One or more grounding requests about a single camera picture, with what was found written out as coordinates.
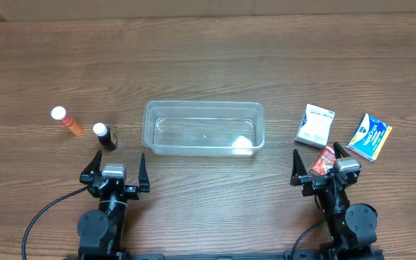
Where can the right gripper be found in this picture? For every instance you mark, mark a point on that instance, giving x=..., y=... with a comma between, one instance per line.
x=325, y=181

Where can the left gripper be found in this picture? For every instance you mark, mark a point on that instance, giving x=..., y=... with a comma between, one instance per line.
x=112, y=185

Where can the red medicine box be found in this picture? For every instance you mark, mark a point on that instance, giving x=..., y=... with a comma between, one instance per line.
x=324, y=162

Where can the white medicine box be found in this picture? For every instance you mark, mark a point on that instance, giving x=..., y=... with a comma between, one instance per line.
x=315, y=126

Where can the dark bottle white cap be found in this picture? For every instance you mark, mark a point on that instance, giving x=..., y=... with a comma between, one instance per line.
x=105, y=136

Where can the blue VapoDrops box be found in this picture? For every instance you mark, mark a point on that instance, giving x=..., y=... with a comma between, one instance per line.
x=369, y=137

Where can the orange tube white cap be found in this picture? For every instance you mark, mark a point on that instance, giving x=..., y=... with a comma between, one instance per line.
x=61, y=115

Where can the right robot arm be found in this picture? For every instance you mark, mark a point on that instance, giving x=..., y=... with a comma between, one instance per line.
x=352, y=227

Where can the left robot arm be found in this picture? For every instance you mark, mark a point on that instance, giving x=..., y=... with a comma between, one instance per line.
x=101, y=230

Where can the clear plastic container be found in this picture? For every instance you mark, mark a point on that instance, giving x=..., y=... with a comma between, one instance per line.
x=203, y=128

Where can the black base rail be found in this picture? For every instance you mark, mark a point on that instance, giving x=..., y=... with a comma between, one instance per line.
x=222, y=256

